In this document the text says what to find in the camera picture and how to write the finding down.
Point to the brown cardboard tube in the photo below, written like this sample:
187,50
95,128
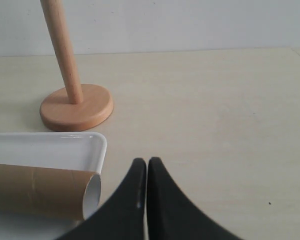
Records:
50,192

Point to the wooden paper towel holder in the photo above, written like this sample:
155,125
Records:
76,106

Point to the white rectangular plastic tray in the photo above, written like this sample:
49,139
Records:
81,151

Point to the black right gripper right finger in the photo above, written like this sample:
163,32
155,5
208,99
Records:
171,215

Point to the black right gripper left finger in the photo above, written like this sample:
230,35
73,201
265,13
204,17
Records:
121,217

